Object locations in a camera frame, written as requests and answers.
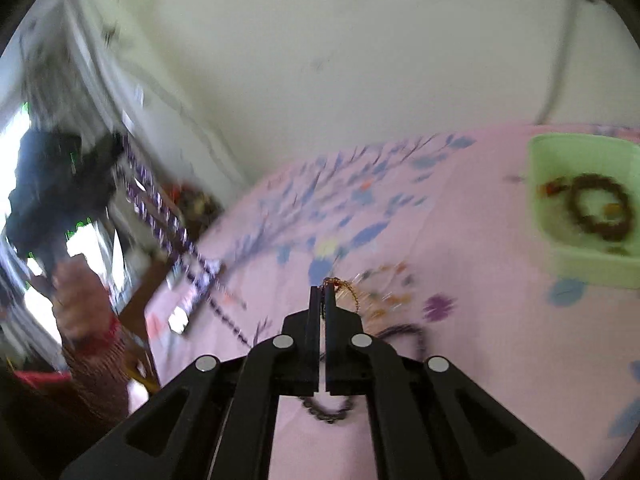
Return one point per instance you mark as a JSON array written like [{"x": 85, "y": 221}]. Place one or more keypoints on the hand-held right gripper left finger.
[{"x": 315, "y": 325}]

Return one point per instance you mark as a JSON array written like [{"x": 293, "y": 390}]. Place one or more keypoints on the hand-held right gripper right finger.
[{"x": 331, "y": 325}]

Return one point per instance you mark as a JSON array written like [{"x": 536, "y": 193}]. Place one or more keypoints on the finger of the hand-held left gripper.
[
  {"x": 165, "y": 210},
  {"x": 187, "y": 300}
]

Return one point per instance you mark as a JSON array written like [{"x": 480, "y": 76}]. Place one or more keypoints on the green plastic tray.
[{"x": 590, "y": 266}]

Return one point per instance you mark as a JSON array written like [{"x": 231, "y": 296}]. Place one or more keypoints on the person's left forearm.
[{"x": 105, "y": 385}]

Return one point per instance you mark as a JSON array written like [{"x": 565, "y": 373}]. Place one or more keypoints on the orange bead jewelry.
[{"x": 550, "y": 189}]

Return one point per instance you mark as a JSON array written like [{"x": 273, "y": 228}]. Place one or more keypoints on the person's left hand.
[{"x": 77, "y": 300}]

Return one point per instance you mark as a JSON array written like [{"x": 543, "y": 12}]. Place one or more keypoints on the pink floral bedsheet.
[{"x": 500, "y": 310}]

